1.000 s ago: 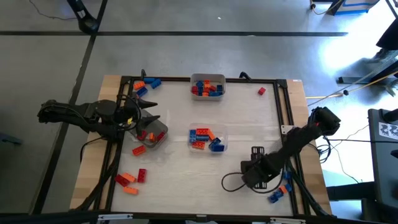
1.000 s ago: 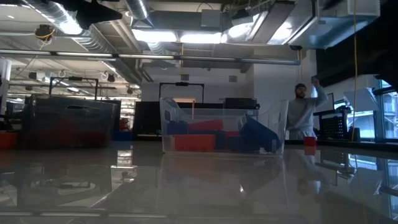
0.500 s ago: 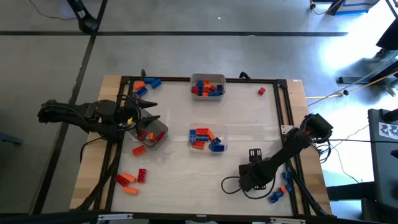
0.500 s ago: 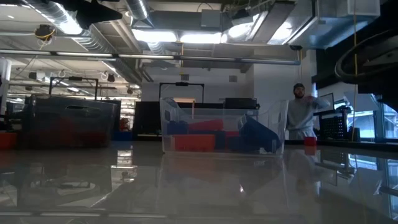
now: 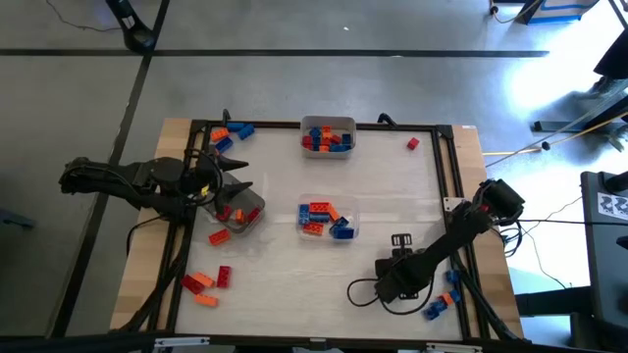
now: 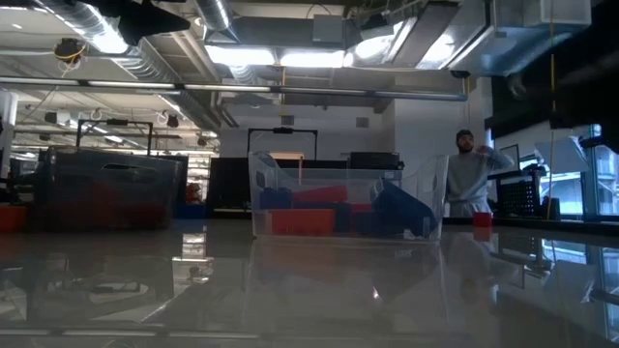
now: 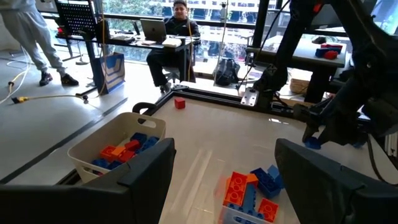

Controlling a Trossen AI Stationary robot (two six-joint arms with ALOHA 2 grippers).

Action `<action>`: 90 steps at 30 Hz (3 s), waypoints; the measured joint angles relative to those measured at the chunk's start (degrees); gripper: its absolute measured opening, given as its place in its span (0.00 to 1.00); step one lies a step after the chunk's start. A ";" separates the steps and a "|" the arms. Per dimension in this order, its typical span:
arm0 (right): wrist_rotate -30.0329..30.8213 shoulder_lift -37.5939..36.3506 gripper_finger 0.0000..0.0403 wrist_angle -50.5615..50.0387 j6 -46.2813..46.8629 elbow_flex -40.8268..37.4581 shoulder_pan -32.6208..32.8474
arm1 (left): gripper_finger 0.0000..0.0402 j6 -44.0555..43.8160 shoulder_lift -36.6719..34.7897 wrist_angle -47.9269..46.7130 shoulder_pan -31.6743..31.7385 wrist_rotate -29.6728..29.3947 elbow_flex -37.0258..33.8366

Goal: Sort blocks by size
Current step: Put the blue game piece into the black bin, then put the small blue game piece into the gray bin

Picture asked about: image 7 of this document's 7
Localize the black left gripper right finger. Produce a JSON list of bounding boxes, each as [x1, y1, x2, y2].
[[275, 139, 398, 224]]

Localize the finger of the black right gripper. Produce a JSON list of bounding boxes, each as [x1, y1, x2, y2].
[[302, 121, 321, 143], [318, 128, 341, 146]]

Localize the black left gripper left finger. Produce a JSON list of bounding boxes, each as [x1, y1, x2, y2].
[[0, 138, 177, 224]]

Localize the white plastic bin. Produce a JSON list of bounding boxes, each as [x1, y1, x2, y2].
[[67, 111, 167, 184]]

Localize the silver mounting plate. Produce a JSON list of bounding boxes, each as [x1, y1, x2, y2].
[[240, 87, 259, 107]]

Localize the black side table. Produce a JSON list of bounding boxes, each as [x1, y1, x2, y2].
[[244, 33, 348, 104]]

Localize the clear plastic bin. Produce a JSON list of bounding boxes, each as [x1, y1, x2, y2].
[[214, 161, 290, 224]]

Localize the black backpack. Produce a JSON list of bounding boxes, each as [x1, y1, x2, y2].
[[213, 57, 241, 87]]

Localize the blue white bag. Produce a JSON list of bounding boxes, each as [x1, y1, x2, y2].
[[92, 52, 126, 95]]

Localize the office chair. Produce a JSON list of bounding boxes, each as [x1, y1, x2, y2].
[[162, 63, 183, 84]]

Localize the person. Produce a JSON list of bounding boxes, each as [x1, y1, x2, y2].
[[146, 0, 201, 94], [0, 0, 80, 88]]

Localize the white book stack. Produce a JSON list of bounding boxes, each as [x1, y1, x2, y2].
[[162, 37, 183, 49]]

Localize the grey laptop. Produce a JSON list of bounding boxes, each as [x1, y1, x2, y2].
[[139, 18, 168, 44]]

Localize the black perforated rack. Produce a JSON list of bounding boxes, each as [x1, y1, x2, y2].
[[54, 0, 98, 35]]

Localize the black aluminium table frame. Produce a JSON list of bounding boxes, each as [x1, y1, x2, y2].
[[152, 83, 312, 121]]

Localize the black curved cable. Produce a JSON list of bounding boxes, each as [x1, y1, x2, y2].
[[131, 101, 159, 115]]

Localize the yellow floor cable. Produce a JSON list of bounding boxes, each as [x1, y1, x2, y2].
[[11, 92, 90, 105]]

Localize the white floor cable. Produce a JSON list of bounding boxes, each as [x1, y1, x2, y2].
[[0, 45, 32, 105]]

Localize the yellow hanging cable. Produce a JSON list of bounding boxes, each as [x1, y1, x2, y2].
[[99, 0, 107, 54]]

